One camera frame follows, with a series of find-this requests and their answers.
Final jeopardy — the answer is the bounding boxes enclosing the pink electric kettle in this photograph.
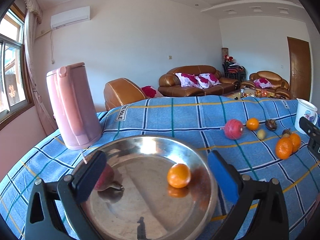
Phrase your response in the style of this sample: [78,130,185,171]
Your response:
[46,62,102,150]

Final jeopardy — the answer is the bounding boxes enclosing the red floral cushion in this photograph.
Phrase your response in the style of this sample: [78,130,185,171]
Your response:
[141,86,163,98]

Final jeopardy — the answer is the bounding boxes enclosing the window with wooden frame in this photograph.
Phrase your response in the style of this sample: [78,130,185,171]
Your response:
[1,3,34,129]

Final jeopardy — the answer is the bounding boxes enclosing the brown leather armchair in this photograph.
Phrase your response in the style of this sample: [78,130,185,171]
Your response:
[240,70,291,99]
[104,78,147,111]

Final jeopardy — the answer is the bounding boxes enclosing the stacked chairs with clothes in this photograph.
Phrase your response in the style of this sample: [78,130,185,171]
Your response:
[222,55,246,82]

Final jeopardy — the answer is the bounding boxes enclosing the blue plaid tablecloth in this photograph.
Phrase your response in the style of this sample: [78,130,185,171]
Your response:
[1,95,319,239]

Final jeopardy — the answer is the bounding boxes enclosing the dark mangosteen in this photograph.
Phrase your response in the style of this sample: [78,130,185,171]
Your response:
[282,129,291,137]
[265,119,277,131]

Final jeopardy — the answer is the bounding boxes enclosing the tall patterned vase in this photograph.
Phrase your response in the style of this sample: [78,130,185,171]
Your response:
[221,47,229,63]

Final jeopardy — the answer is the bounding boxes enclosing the mandarin orange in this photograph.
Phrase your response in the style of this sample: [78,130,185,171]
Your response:
[289,133,301,153]
[275,137,293,160]

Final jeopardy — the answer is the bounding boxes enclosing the floral pillow right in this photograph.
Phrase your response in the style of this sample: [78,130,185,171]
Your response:
[195,73,220,89]

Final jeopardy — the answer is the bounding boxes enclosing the floral pillow left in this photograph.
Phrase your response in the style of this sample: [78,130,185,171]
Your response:
[175,73,201,88]

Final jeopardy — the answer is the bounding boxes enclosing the steel round bowl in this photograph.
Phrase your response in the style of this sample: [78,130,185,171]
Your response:
[81,135,217,239]

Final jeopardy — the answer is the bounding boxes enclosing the cluttered coffee table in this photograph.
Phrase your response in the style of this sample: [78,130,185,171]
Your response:
[223,87,276,100]

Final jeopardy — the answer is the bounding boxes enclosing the brown leather armchair near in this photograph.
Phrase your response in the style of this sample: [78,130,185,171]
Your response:
[104,78,147,111]

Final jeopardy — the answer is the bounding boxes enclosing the red pomegranate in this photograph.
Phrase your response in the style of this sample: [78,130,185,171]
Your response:
[221,119,244,140]

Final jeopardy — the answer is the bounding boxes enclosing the small smooth orange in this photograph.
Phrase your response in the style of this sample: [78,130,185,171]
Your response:
[246,118,259,131]

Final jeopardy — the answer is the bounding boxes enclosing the small yellow-green fruit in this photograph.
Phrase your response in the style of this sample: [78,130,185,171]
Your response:
[257,129,266,140]

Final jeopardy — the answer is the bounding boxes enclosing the white wall air conditioner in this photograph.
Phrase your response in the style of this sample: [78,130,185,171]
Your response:
[50,6,91,29]

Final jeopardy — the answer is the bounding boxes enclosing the brown leather armchair far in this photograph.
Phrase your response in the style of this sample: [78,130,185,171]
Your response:
[240,70,291,99]

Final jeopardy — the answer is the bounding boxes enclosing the white cartoon mug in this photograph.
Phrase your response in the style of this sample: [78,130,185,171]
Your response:
[295,98,318,135]

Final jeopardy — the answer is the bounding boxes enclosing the brown wooden door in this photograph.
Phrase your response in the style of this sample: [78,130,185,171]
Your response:
[287,37,311,101]

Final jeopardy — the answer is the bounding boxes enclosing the purple red onion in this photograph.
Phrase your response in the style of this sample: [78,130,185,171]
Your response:
[94,164,124,191]

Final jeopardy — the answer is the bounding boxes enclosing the pink curtain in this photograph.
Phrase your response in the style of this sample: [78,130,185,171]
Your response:
[22,0,58,136]

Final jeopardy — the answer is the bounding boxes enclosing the floral pillow on armchair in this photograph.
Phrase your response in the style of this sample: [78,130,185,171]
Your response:
[253,77,273,89]

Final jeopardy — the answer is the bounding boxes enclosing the brown leather three-seat sofa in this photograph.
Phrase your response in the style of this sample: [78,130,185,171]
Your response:
[158,65,240,97]

